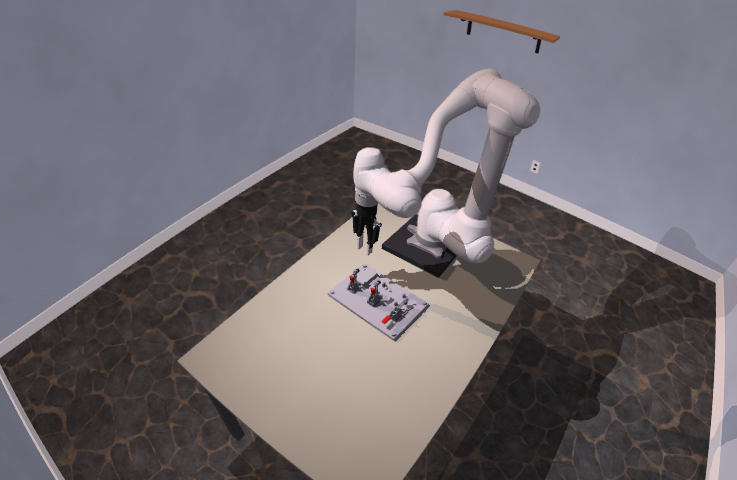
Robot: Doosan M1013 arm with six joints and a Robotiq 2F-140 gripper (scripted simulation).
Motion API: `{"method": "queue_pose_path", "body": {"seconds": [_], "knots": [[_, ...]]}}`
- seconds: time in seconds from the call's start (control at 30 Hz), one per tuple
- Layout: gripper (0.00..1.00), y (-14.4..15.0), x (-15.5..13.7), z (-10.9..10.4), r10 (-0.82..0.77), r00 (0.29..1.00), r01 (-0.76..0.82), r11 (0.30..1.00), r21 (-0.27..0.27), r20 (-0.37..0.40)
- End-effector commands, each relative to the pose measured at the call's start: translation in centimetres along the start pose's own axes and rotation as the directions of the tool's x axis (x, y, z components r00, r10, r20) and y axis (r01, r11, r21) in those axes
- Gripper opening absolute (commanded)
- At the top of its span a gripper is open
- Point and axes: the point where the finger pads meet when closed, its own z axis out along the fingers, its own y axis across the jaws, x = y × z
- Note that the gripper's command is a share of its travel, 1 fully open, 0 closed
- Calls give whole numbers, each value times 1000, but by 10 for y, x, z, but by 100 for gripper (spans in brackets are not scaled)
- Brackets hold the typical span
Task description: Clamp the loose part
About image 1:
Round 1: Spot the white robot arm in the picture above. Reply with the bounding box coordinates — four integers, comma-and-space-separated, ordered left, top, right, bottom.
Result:
354, 69, 540, 263

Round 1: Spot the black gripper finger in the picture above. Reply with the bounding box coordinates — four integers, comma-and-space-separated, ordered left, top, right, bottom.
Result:
351, 209, 365, 250
365, 218, 382, 255

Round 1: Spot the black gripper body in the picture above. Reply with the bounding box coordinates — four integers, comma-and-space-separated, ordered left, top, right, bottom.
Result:
357, 204, 378, 226

